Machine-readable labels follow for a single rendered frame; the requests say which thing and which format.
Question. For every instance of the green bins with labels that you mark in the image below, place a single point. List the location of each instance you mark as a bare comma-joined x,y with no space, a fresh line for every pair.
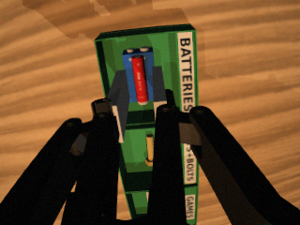
181,78

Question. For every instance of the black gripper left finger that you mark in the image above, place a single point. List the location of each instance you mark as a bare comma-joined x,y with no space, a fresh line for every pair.
92,161

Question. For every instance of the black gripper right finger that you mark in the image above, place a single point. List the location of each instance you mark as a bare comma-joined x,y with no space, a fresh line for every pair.
245,194

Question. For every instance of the blue 9v battery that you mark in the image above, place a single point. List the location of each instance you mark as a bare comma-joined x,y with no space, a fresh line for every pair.
148,56

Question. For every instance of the red battery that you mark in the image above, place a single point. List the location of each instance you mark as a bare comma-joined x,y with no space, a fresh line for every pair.
140,79

